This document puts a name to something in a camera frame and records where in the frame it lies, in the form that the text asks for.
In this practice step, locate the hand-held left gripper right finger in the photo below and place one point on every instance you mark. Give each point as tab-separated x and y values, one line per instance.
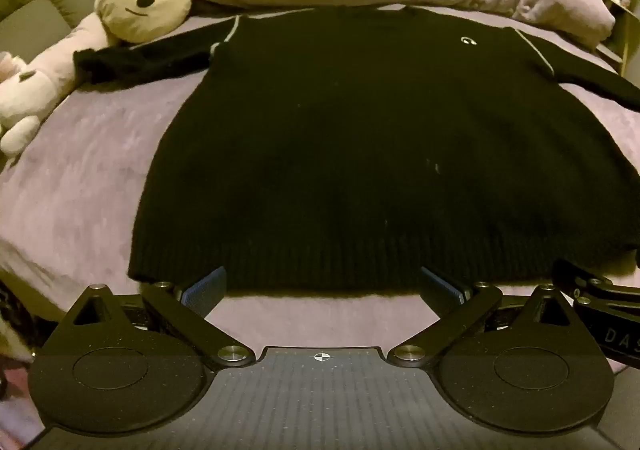
439	287

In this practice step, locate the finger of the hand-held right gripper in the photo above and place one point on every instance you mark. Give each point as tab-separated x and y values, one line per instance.
590	280

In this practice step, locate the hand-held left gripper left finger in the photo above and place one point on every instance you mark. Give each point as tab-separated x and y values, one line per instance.
206	286

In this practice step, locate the black knit sweater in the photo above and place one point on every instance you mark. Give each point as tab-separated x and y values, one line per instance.
360	144

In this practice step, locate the dark patterned cloth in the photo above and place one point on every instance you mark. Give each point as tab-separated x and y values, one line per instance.
14	325

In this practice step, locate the cream bedside cabinet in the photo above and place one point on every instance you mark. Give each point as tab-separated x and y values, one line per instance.
616	37

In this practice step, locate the long pink plush toy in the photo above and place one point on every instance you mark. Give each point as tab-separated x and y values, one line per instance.
37	79

